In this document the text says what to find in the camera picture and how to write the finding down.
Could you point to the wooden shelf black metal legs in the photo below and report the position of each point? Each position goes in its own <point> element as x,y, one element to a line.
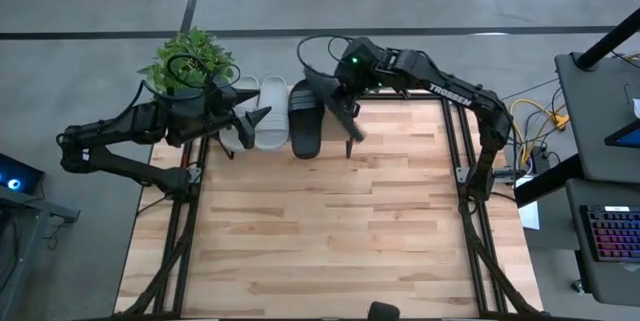
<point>334,131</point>

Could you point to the black computer blue light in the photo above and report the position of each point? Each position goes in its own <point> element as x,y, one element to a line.
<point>20,176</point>

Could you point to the grey slide sandal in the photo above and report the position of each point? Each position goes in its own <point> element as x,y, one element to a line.
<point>274,111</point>
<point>231,141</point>

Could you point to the white paper sheet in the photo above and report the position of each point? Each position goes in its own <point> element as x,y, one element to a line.
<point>530,216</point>

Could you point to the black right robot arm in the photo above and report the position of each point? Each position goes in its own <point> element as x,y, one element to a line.
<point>450,93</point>

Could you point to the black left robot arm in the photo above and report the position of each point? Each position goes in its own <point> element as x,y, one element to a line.
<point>125,123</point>

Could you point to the black backlit keyboard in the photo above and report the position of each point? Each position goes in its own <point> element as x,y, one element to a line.
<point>615,236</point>

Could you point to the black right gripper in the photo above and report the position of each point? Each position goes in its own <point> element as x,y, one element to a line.
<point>350,106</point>

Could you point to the black aluminium rig frame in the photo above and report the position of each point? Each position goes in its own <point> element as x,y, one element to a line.
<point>472,233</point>

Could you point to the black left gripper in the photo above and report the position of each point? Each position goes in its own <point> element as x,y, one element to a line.
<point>200,116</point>

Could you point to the black slanted beam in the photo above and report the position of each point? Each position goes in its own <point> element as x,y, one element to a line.
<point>545,186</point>

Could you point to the black pole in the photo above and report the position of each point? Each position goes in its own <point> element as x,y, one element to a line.
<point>605,41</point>

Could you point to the black monitor blue screen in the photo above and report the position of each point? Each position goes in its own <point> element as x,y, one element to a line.
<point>630,137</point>

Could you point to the green plant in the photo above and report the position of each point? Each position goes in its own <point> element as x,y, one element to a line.
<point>197,41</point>

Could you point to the black metal stand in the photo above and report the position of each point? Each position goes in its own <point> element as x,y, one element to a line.
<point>30,206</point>

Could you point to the grey desk top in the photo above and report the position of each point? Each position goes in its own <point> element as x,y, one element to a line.
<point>595,111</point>
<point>600,281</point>

